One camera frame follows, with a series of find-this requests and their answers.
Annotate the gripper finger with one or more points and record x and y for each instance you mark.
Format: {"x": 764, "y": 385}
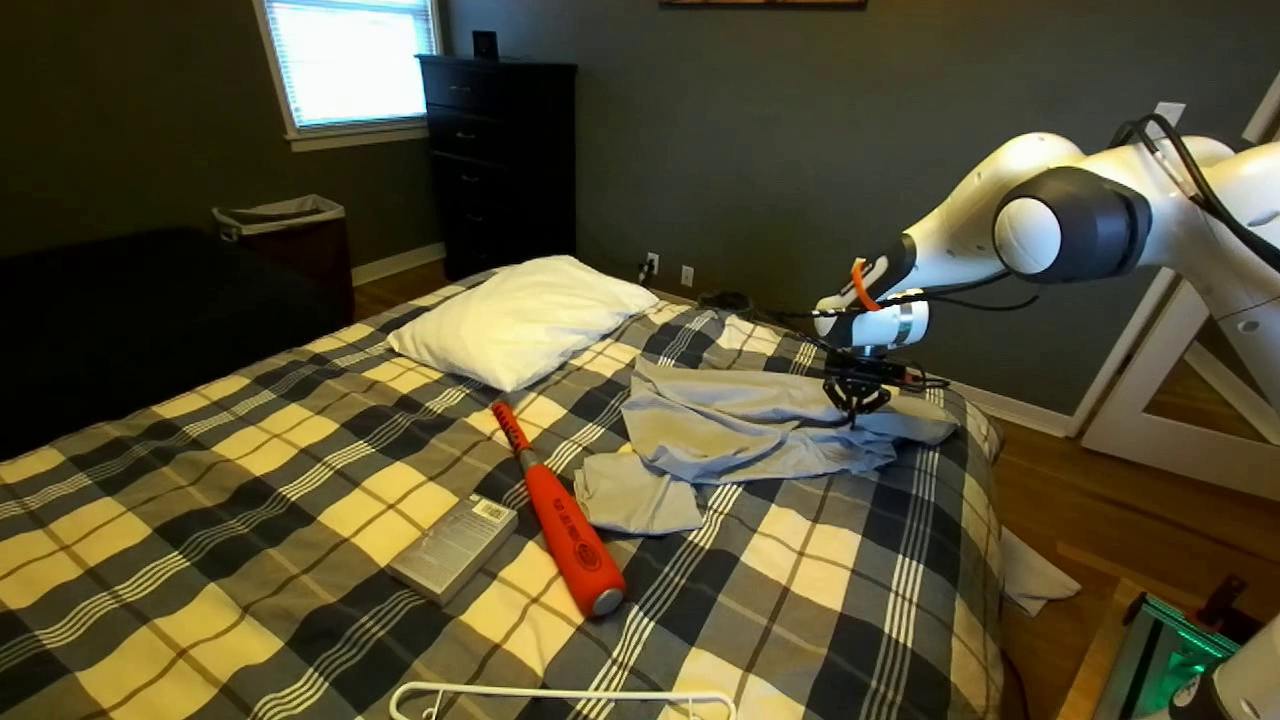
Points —
{"x": 877, "y": 403}
{"x": 838, "y": 402}

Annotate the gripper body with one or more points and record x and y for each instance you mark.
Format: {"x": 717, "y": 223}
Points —
{"x": 858, "y": 374}

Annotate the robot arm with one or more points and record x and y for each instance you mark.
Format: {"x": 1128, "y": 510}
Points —
{"x": 960, "y": 232}

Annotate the grey shirt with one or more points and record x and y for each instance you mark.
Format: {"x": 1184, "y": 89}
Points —
{"x": 730, "y": 420}

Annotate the white cloth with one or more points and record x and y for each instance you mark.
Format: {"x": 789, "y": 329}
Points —
{"x": 1035, "y": 578}

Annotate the orange baseball bat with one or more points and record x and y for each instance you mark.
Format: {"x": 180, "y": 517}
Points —
{"x": 565, "y": 520}

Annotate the white pillow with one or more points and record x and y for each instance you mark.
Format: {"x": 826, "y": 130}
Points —
{"x": 520, "y": 318}

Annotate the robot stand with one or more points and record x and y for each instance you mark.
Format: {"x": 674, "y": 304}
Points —
{"x": 1150, "y": 655}

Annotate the white clothes hanger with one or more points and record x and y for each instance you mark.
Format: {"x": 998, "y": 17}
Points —
{"x": 560, "y": 694}

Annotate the grey book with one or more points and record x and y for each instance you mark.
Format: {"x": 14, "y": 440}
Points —
{"x": 455, "y": 547}

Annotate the black dresser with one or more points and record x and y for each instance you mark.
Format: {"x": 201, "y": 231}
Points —
{"x": 500, "y": 160}

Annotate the small black box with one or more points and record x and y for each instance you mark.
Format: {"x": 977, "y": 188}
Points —
{"x": 485, "y": 45}

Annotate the brown laundry hamper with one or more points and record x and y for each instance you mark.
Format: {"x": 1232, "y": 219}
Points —
{"x": 295, "y": 245}

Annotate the window with blinds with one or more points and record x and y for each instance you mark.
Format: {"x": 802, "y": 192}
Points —
{"x": 345, "y": 60}

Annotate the plaid bed blanket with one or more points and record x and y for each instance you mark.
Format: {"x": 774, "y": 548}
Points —
{"x": 250, "y": 560}

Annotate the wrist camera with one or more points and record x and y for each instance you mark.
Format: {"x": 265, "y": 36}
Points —
{"x": 905, "y": 376}

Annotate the white switch plate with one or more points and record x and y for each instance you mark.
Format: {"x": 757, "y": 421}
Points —
{"x": 1169, "y": 112}

